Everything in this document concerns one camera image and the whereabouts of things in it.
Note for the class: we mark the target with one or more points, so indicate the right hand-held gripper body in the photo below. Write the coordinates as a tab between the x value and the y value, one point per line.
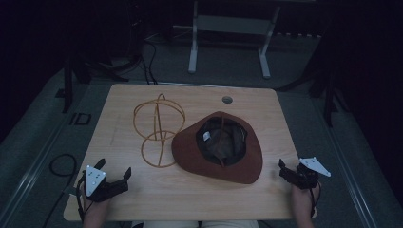
305	177

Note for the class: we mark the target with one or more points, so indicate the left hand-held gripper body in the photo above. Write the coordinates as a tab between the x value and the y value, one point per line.
95	180

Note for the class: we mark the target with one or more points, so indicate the brown felt hat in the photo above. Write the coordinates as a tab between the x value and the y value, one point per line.
190	155

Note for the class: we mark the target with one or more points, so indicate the person's right hand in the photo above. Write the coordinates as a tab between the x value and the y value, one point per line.
301	201

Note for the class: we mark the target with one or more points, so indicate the person's left hand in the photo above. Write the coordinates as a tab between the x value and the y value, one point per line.
95	209

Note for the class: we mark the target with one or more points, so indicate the black tripod stand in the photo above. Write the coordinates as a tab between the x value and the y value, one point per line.
329	98
67	88

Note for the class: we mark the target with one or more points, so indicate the white metal stand frame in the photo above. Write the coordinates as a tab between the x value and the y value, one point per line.
193	47

